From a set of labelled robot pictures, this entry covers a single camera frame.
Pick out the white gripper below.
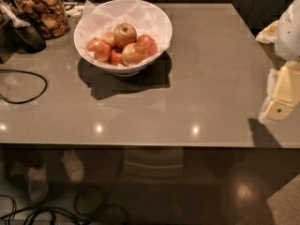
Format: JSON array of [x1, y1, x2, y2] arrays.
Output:
[[259, 0, 300, 122]]

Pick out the yellow-red top apple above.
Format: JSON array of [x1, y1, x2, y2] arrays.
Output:
[[113, 23, 137, 50]]

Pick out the red apple right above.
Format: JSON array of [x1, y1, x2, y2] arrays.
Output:
[[137, 34, 158, 56]]

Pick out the white bowl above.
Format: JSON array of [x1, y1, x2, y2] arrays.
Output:
[[73, 0, 173, 78]]

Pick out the front apple with brown spot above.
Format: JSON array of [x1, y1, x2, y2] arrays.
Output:
[[122, 43, 148, 67]]

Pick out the small red apple front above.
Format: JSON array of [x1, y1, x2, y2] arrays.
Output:
[[109, 49, 123, 66]]

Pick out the red apple behind left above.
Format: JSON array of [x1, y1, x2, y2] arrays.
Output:
[[102, 32, 114, 48]]

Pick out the white paper liner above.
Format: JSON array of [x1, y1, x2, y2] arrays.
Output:
[[75, 0, 172, 68]]

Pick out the white objects behind jar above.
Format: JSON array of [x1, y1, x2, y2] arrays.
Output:
[[64, 2, 84, 17]]

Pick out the glass jar of dried chips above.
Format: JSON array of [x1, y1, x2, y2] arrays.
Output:
[[14, 0, 69, 39]]

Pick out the black appliance at left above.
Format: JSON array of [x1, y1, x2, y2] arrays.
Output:
[[0, 0, 46, 54]]

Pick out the cables on floor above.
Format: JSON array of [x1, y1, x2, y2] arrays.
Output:
[[0, 185, 126, 225]]

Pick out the black cable on table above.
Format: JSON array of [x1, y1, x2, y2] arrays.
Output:
[[0, 68, 49, 105]]

